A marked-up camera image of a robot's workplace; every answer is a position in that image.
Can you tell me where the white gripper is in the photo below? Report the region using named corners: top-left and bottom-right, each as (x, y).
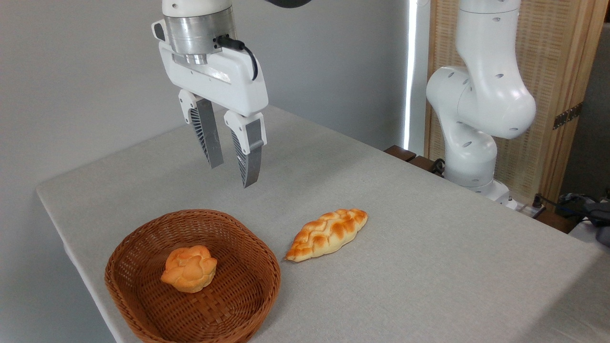
top-left (158, 40), bottom-right (269, 189)

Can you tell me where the flower-shaped bread bun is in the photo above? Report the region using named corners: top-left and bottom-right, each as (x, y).
top-left (161, 245), bottom-right (218, 293)

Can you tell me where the braided bread loaf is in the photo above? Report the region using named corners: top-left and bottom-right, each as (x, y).
top-left (285, 208), bottom-right (369, 263)

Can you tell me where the brown wicker basket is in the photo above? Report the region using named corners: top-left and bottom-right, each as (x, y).
top-left (104, 209), bottom-right (282, 343)

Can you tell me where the dark brown wooden block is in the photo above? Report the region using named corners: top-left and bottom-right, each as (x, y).
top-left (409, 155), bottom-right (437, 173)
top-left (384, 145), bottom-right (417, 162)

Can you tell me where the grey tablecloth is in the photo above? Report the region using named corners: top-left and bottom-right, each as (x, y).
top-left (36, 106), bottom-right (610, 343)

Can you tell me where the white power strip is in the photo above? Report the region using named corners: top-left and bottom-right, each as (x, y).
top-left (517, 202), bottom-right (547, 220)

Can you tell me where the wooden woven folding screen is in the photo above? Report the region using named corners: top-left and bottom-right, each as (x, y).
top-left (424, 0), bottom-right (610, 206)

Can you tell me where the metal screen hinge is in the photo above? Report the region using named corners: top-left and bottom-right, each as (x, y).
top-left (553, 102), bottom-right (583, 130)

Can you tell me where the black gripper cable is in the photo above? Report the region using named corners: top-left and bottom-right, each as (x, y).
top-left (214, 34), bottom-right (259, 81)

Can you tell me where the black power cable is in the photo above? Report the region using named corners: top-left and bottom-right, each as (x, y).
top-left (532, 192), bottom-right (610, 225)

